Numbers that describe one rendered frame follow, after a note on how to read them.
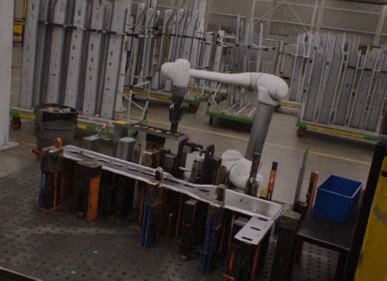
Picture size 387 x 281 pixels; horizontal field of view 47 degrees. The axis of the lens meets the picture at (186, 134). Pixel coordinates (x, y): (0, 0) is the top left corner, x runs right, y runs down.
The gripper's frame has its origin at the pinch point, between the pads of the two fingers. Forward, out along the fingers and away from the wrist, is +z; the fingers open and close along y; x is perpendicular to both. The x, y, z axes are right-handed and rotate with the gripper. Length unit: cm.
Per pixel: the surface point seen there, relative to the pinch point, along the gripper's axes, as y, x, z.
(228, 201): 29, 61, 20
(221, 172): 12.5, 44.6, 13.1
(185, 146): 14.8, 20.6, 4.6
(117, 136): 11.9, -35.4, 13.2
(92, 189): 57, -7, 30
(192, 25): -603, -431, -65
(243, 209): 32, 70, 20
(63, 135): -103, -227, 75
